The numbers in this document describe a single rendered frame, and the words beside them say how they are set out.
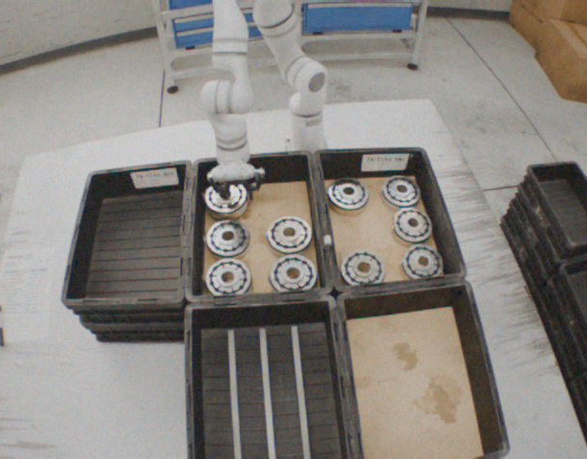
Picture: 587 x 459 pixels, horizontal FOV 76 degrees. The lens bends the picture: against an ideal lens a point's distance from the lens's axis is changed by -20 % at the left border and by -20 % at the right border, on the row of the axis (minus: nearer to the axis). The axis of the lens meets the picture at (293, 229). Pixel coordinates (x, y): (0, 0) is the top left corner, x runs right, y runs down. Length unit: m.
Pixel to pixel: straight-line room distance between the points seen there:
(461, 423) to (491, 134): 2.20
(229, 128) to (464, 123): 2.13
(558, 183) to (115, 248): 1.73
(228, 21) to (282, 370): 0.71
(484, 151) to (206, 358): 2.16
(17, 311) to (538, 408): 1.46
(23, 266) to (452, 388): 1.24
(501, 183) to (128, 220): 2.01
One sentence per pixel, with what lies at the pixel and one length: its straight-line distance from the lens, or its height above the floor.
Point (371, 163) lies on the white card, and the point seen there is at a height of 0.89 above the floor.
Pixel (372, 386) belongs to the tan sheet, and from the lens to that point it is 0.96.
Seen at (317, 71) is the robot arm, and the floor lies 1.09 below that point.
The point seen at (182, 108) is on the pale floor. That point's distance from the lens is 2.87.
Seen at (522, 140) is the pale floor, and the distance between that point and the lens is 3.00.
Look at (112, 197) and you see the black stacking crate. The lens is 1.29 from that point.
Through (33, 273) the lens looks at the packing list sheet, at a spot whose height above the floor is 0.70.
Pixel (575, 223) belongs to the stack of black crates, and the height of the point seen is 0.49.
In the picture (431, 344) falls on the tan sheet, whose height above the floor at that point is 0.83.
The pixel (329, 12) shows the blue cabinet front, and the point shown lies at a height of 0.46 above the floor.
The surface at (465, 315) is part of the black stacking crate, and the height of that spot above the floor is 0.89.
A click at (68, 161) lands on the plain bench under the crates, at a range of 1.69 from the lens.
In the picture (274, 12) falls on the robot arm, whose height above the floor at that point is 1.29.
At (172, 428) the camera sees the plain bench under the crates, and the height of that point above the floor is 0.70.
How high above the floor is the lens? 1.74
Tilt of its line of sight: 54 degrees down
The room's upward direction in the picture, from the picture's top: straight up
